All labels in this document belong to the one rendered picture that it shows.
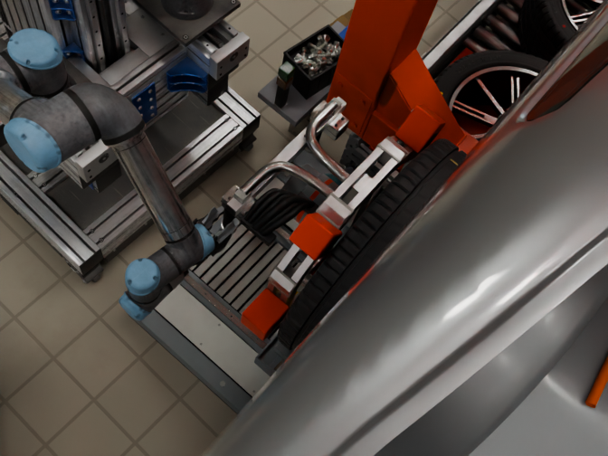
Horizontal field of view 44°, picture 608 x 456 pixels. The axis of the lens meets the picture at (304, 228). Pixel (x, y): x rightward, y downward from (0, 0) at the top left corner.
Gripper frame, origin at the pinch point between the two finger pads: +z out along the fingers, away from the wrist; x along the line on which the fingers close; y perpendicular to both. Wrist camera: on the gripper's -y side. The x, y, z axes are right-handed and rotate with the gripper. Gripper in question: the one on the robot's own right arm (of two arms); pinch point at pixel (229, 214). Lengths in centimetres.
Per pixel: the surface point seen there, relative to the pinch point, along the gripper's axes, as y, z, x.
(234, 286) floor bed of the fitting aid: -82, 10, 1
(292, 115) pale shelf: -38, 55, 19
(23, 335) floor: -83, -51, 43
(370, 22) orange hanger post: 19, 60, 6
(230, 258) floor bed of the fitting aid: -77, 15, 9
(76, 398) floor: -83, -54, 14
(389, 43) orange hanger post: 16, 60, -2
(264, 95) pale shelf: -38, 54, 31
